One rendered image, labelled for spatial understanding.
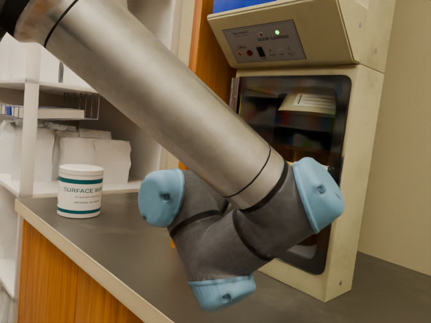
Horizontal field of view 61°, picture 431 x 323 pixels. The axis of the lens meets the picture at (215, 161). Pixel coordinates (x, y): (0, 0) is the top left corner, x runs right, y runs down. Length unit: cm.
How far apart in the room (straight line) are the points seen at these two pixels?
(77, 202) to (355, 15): 89
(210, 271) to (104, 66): 26
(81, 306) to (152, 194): 62
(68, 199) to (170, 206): 75
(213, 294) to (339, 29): 49
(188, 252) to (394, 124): 84
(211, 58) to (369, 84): 38
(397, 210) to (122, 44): 98
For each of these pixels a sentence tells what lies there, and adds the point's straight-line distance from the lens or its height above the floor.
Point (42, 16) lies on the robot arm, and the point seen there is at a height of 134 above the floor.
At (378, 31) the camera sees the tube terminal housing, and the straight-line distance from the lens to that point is 82.
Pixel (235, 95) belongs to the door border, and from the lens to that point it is 92.
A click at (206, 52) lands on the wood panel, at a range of 95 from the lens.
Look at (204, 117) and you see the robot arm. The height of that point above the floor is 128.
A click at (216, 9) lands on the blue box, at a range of 88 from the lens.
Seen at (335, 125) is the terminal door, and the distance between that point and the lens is 75.
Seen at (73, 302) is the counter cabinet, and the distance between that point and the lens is 110.
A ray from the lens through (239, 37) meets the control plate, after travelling 85.
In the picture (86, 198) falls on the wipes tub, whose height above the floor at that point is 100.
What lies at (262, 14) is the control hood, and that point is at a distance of 78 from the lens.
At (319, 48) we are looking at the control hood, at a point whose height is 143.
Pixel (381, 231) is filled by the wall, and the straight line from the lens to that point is 120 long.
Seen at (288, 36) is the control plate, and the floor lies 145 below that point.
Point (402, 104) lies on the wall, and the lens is 118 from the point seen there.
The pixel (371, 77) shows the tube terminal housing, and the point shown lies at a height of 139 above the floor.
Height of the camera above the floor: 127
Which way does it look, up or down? 6 degrees down
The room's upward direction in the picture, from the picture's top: 6 degrees clockwise
